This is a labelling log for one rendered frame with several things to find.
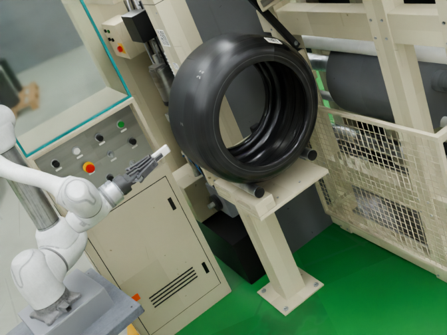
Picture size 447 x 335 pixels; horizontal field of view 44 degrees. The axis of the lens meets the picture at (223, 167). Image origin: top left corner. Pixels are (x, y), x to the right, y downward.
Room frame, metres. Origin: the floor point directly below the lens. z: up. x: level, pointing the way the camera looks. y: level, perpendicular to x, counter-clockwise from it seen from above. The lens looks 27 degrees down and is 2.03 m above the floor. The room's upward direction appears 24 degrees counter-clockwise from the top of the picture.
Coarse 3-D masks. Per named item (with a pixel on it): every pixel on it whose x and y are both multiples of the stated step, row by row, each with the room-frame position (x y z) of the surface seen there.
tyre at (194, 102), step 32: (192, 64) 2.02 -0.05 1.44; (224, 64) 1.91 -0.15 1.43; (256, 64) 2.24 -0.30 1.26; (288, 64) 1.97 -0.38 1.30; (192, 96) 1.90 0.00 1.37; (288, 96) 2.22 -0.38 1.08; (192, 128) 1.87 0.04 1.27; (256, 128) 2.23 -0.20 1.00; (288, 128) 2.15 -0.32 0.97; (192, 160) 2.01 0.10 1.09; (224, 160) 1.85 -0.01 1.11; (256, 160) 2.12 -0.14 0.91; (288, 160) 1.93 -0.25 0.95
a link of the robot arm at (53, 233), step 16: (0, 112) 2.17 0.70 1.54; (0, 128) 2.13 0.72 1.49; (0, 144) 2.11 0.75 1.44; (16, 160) 2.14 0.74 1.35; (16, 192) 2.13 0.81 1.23; (32, 192) 2.12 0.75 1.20; (32, 208) 2.11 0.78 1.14; (48, 208) 2.13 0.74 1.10; (48, 224) 2.11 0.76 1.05; (64, 224) 2.13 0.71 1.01; (48, 240) 2.08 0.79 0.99; (64, 240) 2.09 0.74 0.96; (80, 240) 2.14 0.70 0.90; (64, 256) 2.05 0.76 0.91; (80, 256) 2.14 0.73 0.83
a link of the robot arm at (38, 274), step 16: (16, 256) 2.02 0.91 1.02; (32, 256) 1.98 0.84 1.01; (48, 256) 2.01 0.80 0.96; (16, 272) 1.94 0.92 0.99; (32, 272) 1.93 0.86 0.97; (48, 272) 1.95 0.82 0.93; (64, 272) 2.01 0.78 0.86; (32, 288) 1.91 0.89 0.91; (48, 288) 1.92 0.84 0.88; (64, 288) 1.97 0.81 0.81; (32, 304) 1.92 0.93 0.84; (48, 304) 1.90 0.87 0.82
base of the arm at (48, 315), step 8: (64, 296) 1.94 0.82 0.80; (72, 296) 1.96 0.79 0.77; (80, 296) 1.95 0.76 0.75; (56, 304) 1.91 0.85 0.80; (64, 304) 1.90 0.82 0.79; (32, 312) 1.99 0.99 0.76; (40, 312) 1.91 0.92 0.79; (48, 312) 1.90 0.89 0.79; (56, 312) 1.89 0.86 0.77; (40, 320) 1.92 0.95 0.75; (48, 320) 1.87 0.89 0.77
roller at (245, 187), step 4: (236, 184) 2.01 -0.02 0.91; (240, 184) 1.98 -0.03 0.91; (244, 184) 1.96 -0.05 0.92; (248, 184) 1.94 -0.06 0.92; (252, 184) 1.93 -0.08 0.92; (240, 188) 1.99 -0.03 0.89; (244, 188) 1.95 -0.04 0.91; (248, 188) 1.92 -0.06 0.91; (252, 188) 1.90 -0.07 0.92; (256, 188) 1.89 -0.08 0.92; (260, 188) 1.88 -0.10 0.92; (248, 192) 1.93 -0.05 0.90; (252, 192) 1.89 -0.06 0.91; (256, 192) 1.88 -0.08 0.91; (260, 192) 1.88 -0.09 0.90; (264, 192) 1.89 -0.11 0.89; (256, 196) 1.88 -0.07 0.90; (260, 196) 1.88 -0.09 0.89
